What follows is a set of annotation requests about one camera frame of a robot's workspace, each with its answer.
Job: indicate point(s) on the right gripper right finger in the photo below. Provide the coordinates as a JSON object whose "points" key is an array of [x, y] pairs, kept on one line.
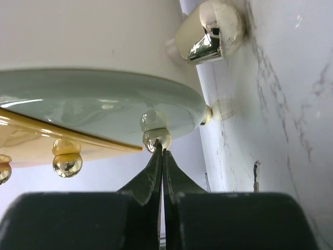
{"points": [[196, 219]]}

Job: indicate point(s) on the grey bottom drawer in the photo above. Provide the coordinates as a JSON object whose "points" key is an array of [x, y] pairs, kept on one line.
{"points": [[100, 111]]}

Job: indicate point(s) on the yellow drawer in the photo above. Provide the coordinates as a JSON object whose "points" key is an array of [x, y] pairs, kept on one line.
{"points": [[65, 153]]}

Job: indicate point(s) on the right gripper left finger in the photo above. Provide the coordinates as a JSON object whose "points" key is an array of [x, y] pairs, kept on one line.
{"points": [[125, 219]]}

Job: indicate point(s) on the cream drawer organizer shell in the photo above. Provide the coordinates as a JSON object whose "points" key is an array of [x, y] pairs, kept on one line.
{"points": [[150, 37]]}

